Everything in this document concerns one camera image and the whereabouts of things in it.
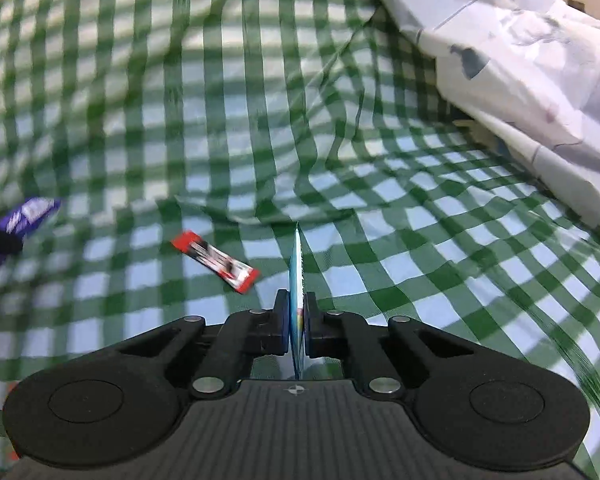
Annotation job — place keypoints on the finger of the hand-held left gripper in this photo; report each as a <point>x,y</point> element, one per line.
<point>0,238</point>

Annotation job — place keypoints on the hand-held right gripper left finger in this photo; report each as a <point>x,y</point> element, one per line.
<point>281,325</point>

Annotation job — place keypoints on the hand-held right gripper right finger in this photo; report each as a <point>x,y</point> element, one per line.
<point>310,327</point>

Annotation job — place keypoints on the purple candy wrapper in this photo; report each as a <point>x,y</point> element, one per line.
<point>27,212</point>

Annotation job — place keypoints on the light blue packet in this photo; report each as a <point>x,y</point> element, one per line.
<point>296,280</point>

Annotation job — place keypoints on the red black bar packet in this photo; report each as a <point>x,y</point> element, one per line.
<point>215,260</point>

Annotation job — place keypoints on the green checkered cloth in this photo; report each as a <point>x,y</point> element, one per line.
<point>180,110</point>

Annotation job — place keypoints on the white printed cloth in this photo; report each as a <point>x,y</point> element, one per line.
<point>530,60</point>

